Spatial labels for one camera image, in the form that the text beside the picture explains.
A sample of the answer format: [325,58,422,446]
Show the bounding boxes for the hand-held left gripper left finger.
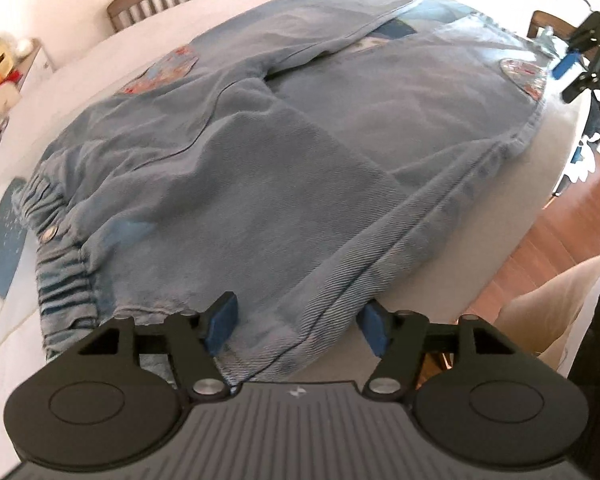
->
[75,291,241,403]

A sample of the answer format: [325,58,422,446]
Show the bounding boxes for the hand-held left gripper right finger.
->
[359,300,511,401]

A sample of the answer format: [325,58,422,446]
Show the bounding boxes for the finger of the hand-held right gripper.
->
[552,35,588,81]
[560,72,600,103]

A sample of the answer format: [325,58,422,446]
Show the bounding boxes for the light blue denim jeans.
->
[10,0,553,386]

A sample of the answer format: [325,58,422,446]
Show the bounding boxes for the person's beige trousers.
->
[495,252,600,376]

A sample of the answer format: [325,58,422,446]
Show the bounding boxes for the white and blue printed tablecloth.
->
[0,0,586,461]

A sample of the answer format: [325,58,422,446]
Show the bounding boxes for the white side cabinet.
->
[7,40,57,108]

